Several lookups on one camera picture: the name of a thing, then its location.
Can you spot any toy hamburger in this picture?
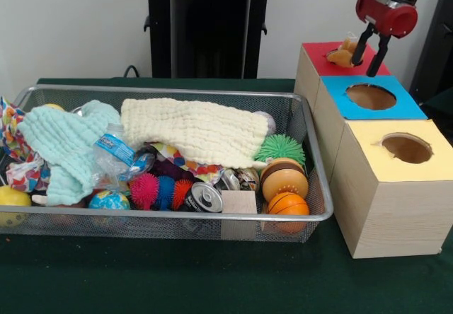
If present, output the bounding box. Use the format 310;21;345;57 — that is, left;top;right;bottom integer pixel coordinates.
260;157;310;204

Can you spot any wooden three-hole sorting box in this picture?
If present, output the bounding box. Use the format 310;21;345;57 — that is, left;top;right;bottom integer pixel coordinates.
293;40;453;259

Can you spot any black cable loop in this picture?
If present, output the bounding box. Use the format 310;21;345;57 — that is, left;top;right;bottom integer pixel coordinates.
122;64;143;79

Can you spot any mint waffle cloth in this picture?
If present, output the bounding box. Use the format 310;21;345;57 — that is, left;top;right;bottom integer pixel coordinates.
17;100;123;208

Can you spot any cream waffle cloth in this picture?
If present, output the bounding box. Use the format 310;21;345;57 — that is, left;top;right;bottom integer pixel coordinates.
120;97;269;169

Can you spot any black drink can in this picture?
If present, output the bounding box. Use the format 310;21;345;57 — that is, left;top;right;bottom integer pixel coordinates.
178;181;224;214

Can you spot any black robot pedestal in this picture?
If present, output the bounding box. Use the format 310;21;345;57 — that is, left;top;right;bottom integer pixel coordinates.
136;0;286;80

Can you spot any shallow wire mesh bin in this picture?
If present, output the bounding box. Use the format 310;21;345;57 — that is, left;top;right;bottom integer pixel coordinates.
0;83;336;244

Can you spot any blue green globe ball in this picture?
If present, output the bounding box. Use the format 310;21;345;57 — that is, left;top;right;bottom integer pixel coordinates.
88;189;131;211

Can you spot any red blue pink spiky toy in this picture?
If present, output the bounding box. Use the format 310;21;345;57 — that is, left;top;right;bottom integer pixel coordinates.
129;172;195;211

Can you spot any plain wooden block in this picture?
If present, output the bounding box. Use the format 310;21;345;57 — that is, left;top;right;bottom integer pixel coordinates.
221;190;258;241

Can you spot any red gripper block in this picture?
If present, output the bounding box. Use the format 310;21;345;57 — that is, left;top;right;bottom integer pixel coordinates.
351;0;418;78

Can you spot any green spiky rubber ball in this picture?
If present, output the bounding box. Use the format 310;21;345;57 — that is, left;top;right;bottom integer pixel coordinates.
253;133;306;166

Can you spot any yellow-brown plush toy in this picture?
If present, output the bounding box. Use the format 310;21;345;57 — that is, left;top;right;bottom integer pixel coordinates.
326;37;359;68

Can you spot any crushed clear water bottle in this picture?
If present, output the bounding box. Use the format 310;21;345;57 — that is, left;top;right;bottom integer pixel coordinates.
92;122;156;187

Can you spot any dark green tablecloth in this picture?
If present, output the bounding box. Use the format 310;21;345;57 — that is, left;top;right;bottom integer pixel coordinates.
0;76;453;314

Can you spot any side table with green cloth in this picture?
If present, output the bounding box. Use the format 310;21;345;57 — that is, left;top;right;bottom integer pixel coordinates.
420;86;453;120

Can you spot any orange toy basketball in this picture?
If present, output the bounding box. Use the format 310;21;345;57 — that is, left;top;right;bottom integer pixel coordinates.
267;191;311;233

